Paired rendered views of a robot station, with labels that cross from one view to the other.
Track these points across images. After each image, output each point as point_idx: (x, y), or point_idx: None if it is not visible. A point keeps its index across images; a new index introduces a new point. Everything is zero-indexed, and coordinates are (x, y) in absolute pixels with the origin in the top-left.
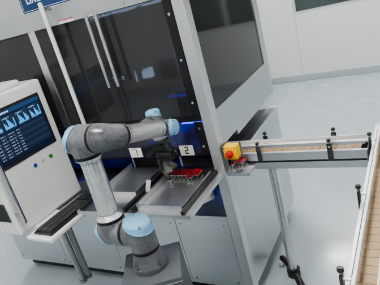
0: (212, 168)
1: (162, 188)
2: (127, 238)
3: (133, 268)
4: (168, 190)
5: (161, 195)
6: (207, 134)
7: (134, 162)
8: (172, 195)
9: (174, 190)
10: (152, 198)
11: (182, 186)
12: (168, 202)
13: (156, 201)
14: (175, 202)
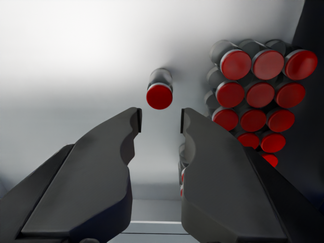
0: (308, 186)
1: (138, 20)
2: None
3: None
4: (119, 75)
5: (69, 59)
6: None
7: None
8: (86, 121)
9: (124, 110)
10: (19, 16)
11: (162, 130)
12: (30, 128)
13: (13, 60)
14: (42, 155)
